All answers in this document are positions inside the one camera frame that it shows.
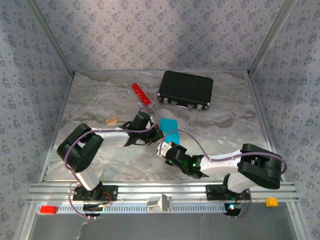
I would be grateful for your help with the black hard case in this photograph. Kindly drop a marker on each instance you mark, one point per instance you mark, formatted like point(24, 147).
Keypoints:
point(186, 87)

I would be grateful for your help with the black controller board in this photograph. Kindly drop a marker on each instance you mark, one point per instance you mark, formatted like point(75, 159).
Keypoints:
point(93, 209)
point(232, 209)

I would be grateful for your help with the grey metal bracket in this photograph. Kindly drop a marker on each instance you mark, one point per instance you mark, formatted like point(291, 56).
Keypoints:
point(160, 203)

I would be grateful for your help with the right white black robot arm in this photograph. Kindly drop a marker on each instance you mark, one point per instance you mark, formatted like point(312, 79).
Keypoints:
point(260, 167)

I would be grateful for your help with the red toy brick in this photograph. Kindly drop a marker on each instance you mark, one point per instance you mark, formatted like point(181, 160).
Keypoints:
point(48, 209)

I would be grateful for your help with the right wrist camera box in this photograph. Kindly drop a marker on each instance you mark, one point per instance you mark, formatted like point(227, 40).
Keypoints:
point(162, 149)

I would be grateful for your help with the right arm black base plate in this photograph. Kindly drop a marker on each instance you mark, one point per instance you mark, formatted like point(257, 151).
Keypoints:
point(212, 192)

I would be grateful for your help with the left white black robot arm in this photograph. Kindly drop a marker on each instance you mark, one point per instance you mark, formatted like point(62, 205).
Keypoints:
point(77, 150)

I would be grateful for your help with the aluminium mounting rail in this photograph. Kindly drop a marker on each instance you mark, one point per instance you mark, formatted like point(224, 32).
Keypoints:
point(162, 188)

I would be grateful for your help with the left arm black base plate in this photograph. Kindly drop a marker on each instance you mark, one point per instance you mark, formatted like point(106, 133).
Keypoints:
point(111, 192)

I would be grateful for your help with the yellow toy brick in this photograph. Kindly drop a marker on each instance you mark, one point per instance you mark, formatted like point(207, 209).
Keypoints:
point(272, 202)

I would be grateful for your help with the red tube with grey cap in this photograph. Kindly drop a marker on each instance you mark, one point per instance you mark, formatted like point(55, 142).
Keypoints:
point(141, 93)

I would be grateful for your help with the aluminium corner post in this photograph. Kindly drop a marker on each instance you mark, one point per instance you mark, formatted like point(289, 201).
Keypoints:
point(56, 42)
point(270, 37)

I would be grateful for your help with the small orange wooden block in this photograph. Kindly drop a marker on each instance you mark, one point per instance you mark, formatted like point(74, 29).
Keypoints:
point(111, 121)

